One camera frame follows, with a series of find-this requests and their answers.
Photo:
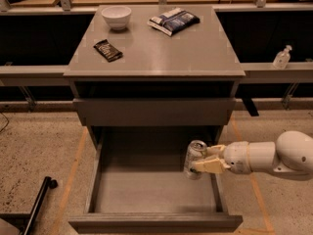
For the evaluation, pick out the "dark brown snack bar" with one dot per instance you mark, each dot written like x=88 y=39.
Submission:
x=109 y=52

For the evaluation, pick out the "7up soda can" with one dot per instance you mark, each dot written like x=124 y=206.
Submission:
x=195 y=151

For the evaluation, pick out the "blue white chip bag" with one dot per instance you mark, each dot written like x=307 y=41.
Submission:
x=173 y=21

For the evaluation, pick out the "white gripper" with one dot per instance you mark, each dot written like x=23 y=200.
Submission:
x=237 y=157

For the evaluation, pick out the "grey drawer cabinet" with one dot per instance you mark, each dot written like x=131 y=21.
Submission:
x=195 y=63

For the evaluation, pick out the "closed grey top drawer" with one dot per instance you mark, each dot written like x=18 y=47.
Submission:
x=154 y=112

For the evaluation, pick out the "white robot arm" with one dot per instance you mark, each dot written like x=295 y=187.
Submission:
x=289 y=157

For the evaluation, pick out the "clear hand sanitizer bottle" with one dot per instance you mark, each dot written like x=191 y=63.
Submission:
x=282 y=58

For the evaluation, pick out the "grey metal rail shelf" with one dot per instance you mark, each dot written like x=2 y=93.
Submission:
x=256 y=73

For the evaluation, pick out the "open grey middle drawer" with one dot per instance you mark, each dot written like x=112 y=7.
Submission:
x=138 y=185

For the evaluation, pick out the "black chair leg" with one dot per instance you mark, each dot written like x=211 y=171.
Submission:
x=48 y=183

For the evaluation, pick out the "white ceramic bowl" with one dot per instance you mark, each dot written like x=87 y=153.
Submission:
x=117 y=17

